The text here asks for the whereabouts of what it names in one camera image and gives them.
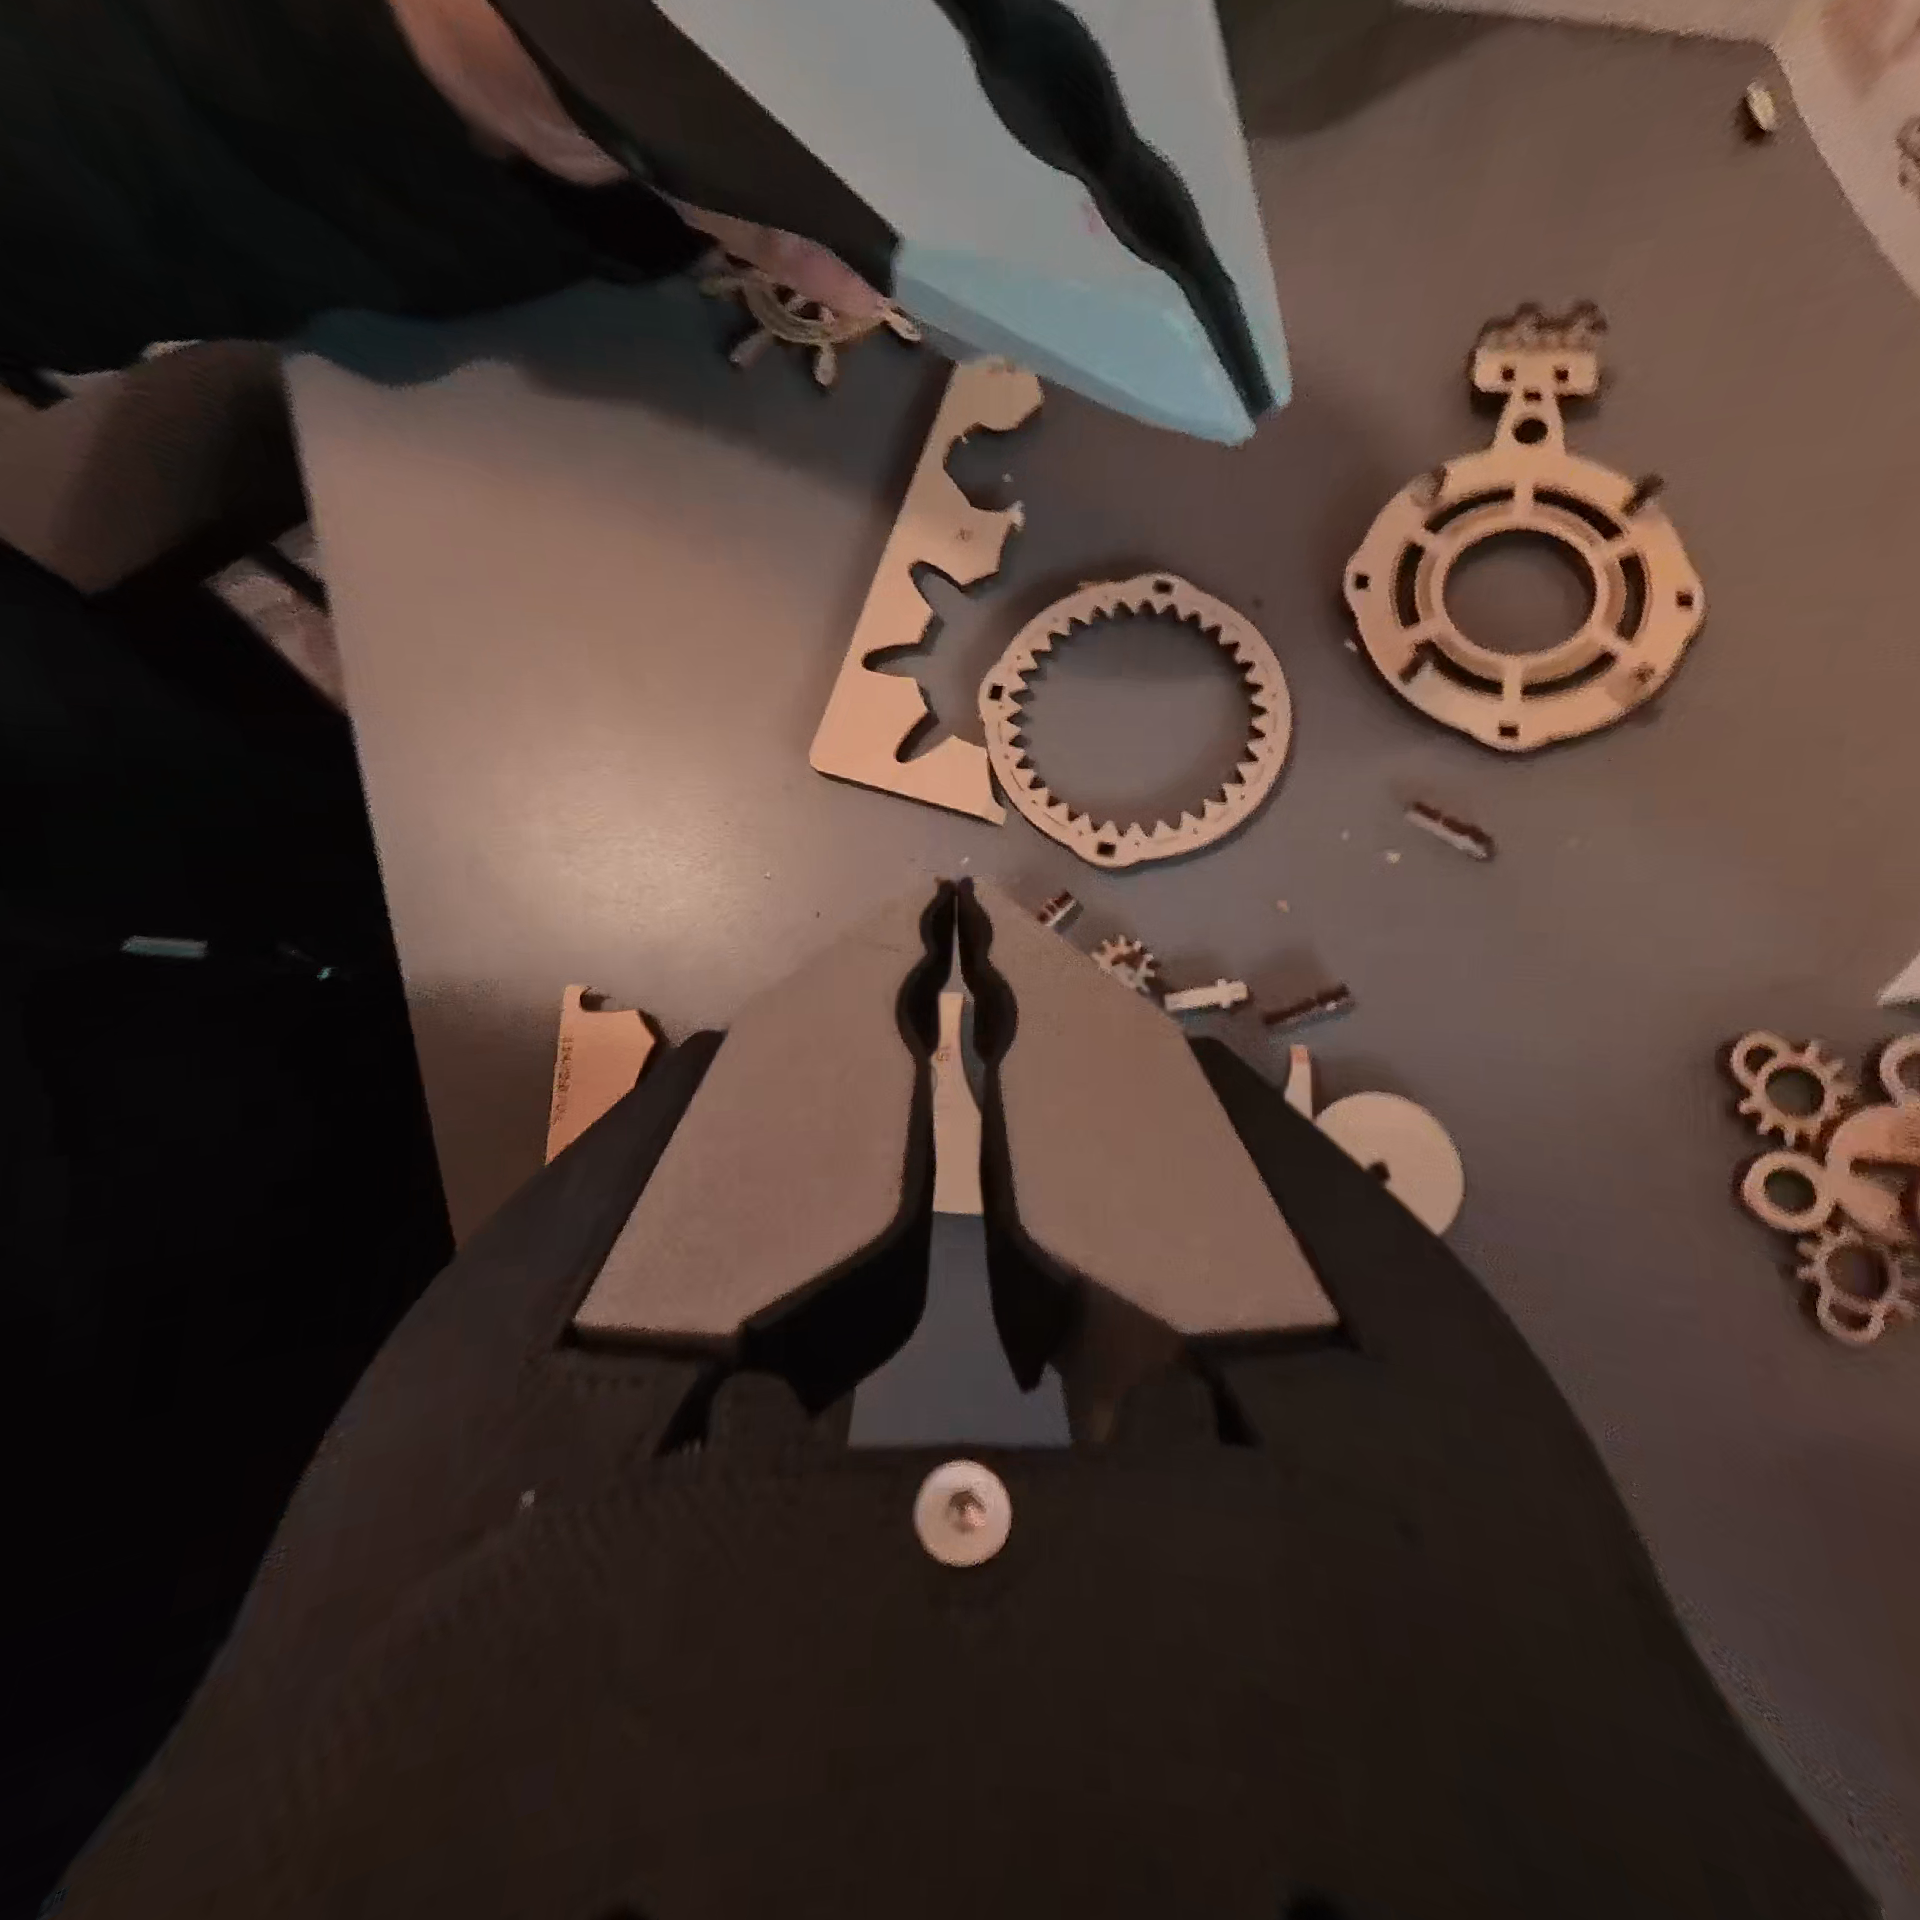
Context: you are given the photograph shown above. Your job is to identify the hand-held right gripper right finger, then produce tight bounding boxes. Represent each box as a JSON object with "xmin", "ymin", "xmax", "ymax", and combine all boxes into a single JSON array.
[{"xmin": 960, "ymin": 882, "xmax": 1344, "ymax": 1445}]

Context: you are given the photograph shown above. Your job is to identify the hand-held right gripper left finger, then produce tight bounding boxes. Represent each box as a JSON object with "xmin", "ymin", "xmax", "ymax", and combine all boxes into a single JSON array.
[{"xmin": 568, "ymin": 882, "xmax": 962, "ymax": 1415}]

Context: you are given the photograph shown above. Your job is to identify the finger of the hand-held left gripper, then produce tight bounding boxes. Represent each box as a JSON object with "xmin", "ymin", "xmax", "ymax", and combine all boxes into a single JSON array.
[
  {"xmin": 989, "ymin": 0, "xmax": 1297, "ymax": 418},
  {"xmin": 656, "ymin": 0, "xmax": 1254, "ymax": 447}
]

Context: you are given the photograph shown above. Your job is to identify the long wooden sheet remnant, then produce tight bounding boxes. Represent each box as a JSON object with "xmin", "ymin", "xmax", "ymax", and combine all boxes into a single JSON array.
[{"xmin": 547, "ymin": 983, "xmax": 1467, "ymax": 1236}]

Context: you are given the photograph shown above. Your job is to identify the wooden internal gear ring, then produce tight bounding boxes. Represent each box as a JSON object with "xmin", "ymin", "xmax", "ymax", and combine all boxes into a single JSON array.
[{"xmin": 979, "ymin": 569, "xmax": 1291, "ymax": 876}]

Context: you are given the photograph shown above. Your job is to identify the wooden ring tower model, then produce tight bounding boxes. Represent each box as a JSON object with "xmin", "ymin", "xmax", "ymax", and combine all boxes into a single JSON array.
[{"xmin": 1717, "ymin": 1027, "xmax": 1920, "ymax": 1354}]

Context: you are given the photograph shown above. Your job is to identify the person's left forearm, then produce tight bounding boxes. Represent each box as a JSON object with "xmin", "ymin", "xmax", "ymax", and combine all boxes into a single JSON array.
[{"xmin": 0, "ymin": 0, "xmax": 707, "ymax": 369}]

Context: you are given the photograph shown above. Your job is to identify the person's left hand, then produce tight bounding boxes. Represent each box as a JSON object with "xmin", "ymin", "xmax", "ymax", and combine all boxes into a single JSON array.
[{"xmin": 382, "ymin": 0, "xmax": 917, "ymax": 325}]

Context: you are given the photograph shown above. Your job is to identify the wooden ship wheel part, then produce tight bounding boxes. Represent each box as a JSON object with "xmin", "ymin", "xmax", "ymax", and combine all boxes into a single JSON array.
[{"xmin": 702, "ymin": 257, "xmax": 924, "ymax": 388}]

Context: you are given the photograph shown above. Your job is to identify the curved wooden sheet remnant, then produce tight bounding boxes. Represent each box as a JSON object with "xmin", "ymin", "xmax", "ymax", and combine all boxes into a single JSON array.
[{"xmin": 810, "ymin": 358, "xmax": 1045, "ymax": 827}]

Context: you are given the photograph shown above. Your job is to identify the folded paper instruction booklet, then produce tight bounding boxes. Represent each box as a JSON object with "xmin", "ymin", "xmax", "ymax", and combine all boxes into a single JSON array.
[{"xmin": 1776, "ymin": 0, "xmax": 1920, "ymax": 1009}]

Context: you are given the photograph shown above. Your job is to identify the round wooden frame assembly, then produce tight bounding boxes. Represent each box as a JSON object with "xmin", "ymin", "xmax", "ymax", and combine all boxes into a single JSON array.
[{"xmin": 1341, "ymin": 303, "xmax": 1710, "ymax": 751}]

